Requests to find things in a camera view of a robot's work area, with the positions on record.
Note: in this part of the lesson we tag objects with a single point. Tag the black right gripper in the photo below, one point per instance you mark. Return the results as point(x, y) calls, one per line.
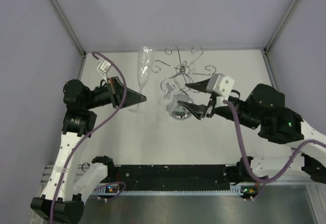
point(199, 111)

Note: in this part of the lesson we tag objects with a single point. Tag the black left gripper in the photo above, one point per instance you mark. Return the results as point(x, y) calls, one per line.
point(117, 89)

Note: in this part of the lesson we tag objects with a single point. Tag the ribbed clear flute glass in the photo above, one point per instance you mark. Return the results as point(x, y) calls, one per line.
point(146, 57)

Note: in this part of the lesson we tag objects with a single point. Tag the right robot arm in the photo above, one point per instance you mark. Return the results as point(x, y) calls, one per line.
point(264, 108)

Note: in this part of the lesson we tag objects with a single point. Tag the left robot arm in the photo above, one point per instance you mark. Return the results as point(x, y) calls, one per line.
point(63, 198)

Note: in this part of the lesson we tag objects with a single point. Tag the round clear wine glass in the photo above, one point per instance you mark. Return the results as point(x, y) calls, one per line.
point(167, 102)

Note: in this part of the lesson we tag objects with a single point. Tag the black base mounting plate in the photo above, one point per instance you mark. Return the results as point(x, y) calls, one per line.
point(176, 177)

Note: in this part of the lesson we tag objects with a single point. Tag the chrome wire glass rack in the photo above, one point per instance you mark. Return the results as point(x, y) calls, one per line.
point(184, 72)

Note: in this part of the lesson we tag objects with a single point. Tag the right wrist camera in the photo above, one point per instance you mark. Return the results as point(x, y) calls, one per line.
point(220, 85)

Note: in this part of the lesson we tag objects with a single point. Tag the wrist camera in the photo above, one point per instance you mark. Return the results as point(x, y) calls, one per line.
point(220, 85)
point(103, 68)

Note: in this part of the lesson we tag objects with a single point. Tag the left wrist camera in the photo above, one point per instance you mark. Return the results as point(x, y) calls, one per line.
point(103, 68)

